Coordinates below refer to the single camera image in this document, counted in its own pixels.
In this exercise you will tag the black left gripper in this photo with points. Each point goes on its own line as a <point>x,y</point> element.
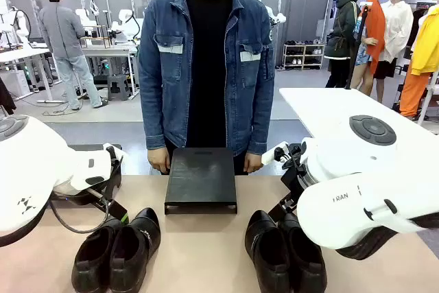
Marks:
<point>115,176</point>

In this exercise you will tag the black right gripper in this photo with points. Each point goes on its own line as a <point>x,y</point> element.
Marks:
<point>295,169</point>

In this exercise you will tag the black leather loafer shoe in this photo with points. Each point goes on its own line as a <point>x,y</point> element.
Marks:
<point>137,238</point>
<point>308,265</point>
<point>91,262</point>
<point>264,234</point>

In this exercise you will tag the person's left forearm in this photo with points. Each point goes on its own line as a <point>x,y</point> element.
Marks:
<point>259,125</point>

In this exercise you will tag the person's right forearm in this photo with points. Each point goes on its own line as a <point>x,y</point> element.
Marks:
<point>156,125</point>

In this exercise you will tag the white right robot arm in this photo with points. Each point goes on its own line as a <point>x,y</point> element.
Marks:
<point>343,210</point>

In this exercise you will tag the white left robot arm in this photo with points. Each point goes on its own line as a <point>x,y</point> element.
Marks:
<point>27,155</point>

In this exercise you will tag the black shoe stand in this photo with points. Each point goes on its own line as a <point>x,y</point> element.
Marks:
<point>85,147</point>
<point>200,179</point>

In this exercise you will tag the person in denim jacket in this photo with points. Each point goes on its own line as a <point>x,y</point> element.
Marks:
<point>205,66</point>

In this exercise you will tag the person in white shirt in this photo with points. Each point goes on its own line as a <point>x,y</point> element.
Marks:
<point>398,29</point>

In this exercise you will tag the person's left hand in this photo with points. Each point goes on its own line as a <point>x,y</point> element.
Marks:
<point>253,163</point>

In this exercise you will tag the person's right hand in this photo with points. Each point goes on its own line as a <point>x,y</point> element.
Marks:
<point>159,162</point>

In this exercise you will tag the grey plastic stool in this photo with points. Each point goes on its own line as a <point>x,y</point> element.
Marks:
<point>118,88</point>

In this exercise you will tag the white shoe rack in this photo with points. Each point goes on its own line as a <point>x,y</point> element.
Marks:
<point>303,56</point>

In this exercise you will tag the white workbench with robots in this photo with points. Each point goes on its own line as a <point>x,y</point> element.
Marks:
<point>109,49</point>

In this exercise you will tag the white lab desk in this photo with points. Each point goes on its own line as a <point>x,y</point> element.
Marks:
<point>20,54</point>

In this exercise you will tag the man in grey shirt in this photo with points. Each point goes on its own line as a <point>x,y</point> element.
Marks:
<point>63,32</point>

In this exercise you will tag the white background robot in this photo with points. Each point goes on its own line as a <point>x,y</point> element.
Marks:
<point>19,25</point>
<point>88,15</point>
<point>277,18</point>
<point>127,23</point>

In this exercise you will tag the mannequin in dark jacket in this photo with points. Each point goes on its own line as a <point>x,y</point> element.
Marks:
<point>343,29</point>

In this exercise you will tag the mannequin in orange top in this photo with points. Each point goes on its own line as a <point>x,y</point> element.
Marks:
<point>374,29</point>

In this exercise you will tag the mannequin in yellow top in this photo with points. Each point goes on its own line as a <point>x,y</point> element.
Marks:
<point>427,46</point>

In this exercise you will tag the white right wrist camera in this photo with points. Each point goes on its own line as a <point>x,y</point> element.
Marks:
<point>272,155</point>

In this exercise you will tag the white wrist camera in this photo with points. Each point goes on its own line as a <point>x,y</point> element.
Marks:
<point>118,152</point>
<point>272,155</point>

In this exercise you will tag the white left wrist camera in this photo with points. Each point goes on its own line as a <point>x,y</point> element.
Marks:
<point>118,152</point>

